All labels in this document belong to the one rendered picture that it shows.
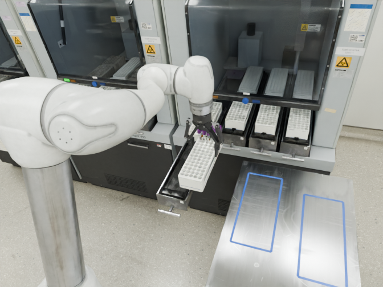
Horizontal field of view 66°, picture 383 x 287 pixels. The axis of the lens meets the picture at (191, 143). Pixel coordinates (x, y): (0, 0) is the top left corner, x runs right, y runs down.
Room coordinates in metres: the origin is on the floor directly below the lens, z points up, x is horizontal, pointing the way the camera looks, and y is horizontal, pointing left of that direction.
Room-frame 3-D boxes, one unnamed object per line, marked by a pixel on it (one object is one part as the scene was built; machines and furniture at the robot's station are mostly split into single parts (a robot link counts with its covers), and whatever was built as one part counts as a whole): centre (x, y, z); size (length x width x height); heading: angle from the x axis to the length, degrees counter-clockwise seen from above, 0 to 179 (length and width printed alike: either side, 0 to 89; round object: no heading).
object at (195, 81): (0.95, -0.04, 1.25); 0.13 x 0.11 x 0.16; 65
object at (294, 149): (1.31, -0.62, 0.78); 0.73 x 0.14 x 0.09; 156
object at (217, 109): (1.24, -0.09, 0.83); 0.30 x 0.10 x 0.06; 156
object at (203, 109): (0.94, -0.05, 1.14); 0.09 x 0.09 x 0.06
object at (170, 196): (1.08, -0.02, 0.78); 0.73 x 0.14 x 0.09; 156
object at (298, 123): (1.19, -0.57, 0.83); 0.30 x 0.10 x 0.06; 156
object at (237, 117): (1.31, -0.29, 0.83); 0.30 x 0.10 x 0.06; 156
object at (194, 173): (0.91, -0.04, 0.89); 0.30 x 0.10 x 0.06; 155
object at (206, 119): (0.94, -0.05, 1.07); 0.08 x 0.07 x 0.09; 65
